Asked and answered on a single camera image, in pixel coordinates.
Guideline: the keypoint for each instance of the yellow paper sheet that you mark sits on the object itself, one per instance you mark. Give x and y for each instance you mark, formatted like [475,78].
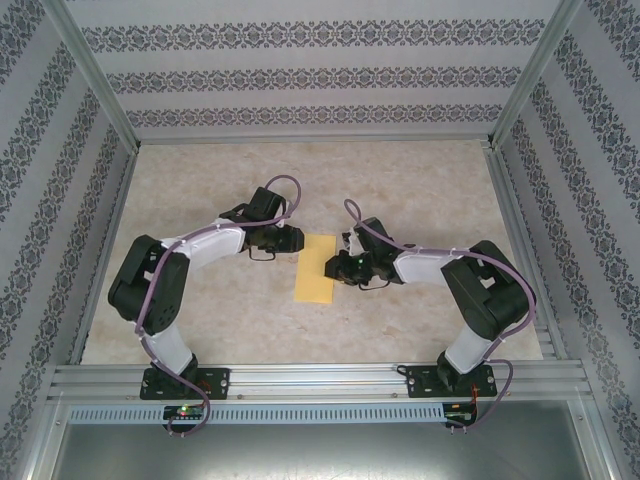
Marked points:
[315,285]

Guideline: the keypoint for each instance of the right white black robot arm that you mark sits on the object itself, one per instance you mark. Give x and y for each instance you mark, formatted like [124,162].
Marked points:
[425,267]

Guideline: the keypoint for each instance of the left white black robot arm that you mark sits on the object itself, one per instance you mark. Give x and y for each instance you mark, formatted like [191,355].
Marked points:
[215,247]

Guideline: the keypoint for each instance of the grey metal sheet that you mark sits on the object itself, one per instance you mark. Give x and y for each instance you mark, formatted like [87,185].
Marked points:
[320,455]

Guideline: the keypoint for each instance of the aluminium frame cross beam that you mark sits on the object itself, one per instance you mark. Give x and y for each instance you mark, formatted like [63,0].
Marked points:
[315,139]

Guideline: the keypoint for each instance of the aluminium mounting rail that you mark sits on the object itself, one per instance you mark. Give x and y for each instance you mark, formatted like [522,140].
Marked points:
[310,380]

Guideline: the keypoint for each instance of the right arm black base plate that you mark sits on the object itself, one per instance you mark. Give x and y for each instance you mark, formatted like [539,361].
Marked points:
[417,382]

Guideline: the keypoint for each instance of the aluminium side rail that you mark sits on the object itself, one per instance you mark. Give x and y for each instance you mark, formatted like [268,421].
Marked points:
[525,250]
[107,250]

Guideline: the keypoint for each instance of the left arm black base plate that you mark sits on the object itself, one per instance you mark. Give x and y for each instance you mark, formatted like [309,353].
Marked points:
[217,382]

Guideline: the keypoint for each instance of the aluminium frame post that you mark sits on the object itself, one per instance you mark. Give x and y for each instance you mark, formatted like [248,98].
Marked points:
[535,75]
[95,80]

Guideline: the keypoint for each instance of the aluminium frame leg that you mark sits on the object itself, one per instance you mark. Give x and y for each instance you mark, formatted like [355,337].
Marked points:
[597,440]
[42,440]

